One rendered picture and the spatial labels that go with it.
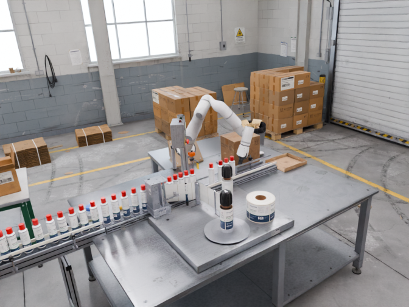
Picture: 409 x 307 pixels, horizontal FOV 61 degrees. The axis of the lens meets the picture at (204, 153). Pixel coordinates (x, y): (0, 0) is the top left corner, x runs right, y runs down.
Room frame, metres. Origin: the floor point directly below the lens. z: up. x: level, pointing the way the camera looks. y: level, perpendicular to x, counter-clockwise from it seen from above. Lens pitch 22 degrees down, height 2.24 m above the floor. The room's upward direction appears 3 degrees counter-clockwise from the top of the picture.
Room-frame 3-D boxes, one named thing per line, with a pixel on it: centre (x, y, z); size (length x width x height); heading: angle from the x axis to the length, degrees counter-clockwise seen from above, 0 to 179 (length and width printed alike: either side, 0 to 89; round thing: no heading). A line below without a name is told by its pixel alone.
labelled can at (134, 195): (2.27, 0.53, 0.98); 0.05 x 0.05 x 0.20
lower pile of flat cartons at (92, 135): (6.56, 2.16, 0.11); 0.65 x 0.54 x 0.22; 113
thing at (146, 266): (2.56, -0.11, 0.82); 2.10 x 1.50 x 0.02; 123
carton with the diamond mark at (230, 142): (3.19, -0.35, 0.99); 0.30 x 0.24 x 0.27; 118
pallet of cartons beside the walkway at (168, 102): (6.50, 0.34, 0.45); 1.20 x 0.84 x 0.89; 28
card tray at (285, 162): (3.11, -0.79, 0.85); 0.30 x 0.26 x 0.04; 123
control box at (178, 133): (2.59, 0.19, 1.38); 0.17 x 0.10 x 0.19; 178
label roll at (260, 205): (2.14, -0.37, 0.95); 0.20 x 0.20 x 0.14
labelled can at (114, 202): (2.19, 0.66, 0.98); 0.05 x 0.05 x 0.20
